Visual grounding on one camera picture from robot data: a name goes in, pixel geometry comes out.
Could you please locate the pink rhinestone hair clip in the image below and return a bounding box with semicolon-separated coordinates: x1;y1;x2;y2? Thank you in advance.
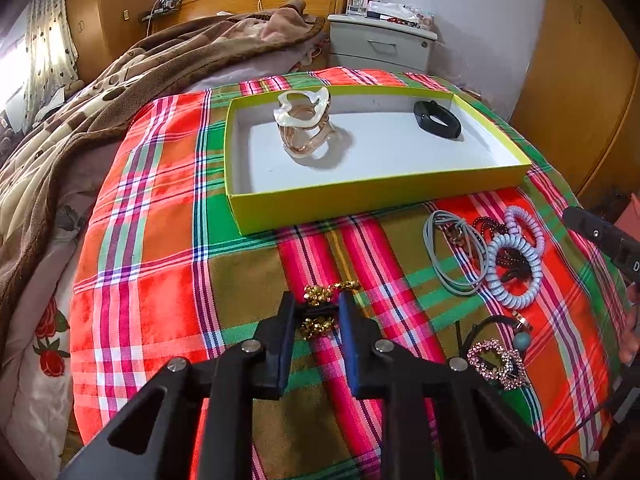
467;339;526;391

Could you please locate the brown spotted blanket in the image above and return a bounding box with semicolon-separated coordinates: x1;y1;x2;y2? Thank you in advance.
0;7;331;321

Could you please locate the large wooden wardrobe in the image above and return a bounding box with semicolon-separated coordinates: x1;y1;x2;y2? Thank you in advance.
510;0;640;206

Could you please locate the grey elastic hair tie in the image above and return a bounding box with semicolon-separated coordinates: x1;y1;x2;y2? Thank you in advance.
424;210;488;295

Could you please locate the light blue spiral hair tie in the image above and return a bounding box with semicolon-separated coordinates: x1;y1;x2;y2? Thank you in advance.
486;234;544;311

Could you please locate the black wristband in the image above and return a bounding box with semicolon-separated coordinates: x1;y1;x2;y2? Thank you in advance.
413;100;462;138

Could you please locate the lavender spiral hair tie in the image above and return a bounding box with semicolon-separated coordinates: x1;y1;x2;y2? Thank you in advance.
502;205;547;257

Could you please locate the narrow wooden wardrobe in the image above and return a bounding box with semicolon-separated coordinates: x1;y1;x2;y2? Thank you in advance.
62;0;161;83

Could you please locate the power strip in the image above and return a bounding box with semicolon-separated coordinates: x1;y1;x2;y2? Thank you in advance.
139;0;182;22

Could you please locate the black cord necklace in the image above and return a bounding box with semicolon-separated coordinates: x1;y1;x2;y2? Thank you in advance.
455;309;535;362

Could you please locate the person's right hand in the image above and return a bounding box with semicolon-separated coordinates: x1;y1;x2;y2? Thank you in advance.
618;282;640;366

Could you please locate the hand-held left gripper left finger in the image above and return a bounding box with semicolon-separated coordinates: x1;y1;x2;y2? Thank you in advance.
59;291;301;480

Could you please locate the black cable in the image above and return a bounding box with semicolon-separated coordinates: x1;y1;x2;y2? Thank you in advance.
550;452;597;480

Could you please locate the grey nightstand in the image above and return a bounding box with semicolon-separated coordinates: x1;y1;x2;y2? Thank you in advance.
327;13;439;76

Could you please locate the dark beaded bracelet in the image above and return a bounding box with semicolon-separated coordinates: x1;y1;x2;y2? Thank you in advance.
472;215;532;281

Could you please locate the nightstand clutter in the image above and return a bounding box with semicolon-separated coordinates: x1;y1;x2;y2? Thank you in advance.
367;0;435;30

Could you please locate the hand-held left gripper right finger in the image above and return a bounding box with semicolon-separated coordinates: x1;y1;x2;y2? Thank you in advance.
338;291;571;480

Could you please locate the yellow-green cardboard box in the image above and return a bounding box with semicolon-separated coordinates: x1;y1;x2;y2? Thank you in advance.
223;84;532;236

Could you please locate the dotted curtain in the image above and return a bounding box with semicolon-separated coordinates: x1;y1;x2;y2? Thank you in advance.
22;0;81;106

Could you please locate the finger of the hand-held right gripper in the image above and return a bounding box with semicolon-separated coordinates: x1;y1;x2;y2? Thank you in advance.
561;204;632;276

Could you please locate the pink box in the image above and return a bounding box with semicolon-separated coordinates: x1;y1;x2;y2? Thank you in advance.
614;199;640;242

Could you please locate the gold bead hair tie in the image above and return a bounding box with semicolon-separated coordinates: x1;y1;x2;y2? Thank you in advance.
299;282;361;341

